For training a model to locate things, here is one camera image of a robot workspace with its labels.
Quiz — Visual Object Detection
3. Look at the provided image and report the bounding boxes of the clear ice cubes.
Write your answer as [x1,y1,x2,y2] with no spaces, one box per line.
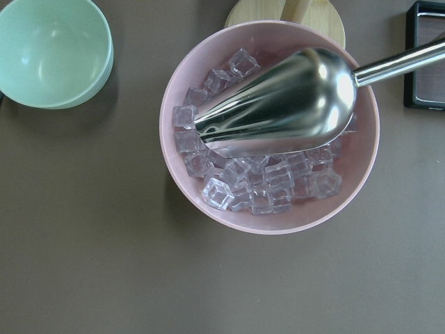
[172,69,355,214]

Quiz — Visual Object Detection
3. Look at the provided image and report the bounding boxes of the pink bowl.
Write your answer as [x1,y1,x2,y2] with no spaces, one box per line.
[159,20,380,234]

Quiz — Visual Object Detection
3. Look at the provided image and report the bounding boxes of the steel ice scoop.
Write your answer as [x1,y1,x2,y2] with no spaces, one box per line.
[194,38,444,157]

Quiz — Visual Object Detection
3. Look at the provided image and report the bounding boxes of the round wooden stand base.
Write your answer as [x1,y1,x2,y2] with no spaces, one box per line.
[225,0,346,47]

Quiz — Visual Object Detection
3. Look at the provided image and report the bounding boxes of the mint green bowl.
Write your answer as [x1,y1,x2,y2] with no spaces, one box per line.
[1,1,114,109]

